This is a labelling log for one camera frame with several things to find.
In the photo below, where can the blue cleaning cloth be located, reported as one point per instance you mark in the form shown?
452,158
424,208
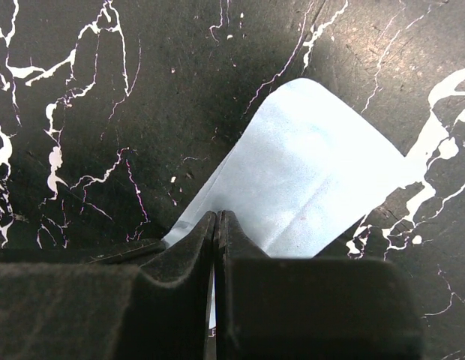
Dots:
306,168

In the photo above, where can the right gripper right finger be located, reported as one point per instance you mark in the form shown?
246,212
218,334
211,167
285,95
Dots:
319,308

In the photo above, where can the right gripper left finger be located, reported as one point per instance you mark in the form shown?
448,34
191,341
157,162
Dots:
129,301

